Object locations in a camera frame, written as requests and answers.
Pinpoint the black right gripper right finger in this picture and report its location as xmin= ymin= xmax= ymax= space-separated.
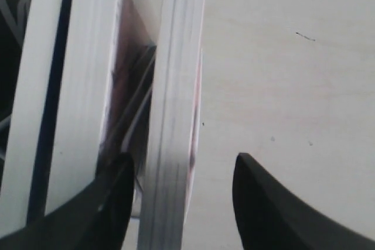
xmin=232 ymin=153 xmax=374 ymax=249

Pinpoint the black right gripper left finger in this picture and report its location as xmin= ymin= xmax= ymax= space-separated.
xmin=1 ymin=153 xmax=135 ymax=250

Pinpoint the red teal spine book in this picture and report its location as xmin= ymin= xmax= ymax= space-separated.
xmin=137 ymin=0 xmax=205 ymax=249

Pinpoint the grey white spine book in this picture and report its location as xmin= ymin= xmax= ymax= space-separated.
xmin=45 ymin=0 xmax=122 ymax=214

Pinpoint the white wire book rack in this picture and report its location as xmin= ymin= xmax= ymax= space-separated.
xmin=0 ymin=0 xmax=158 ymax=221

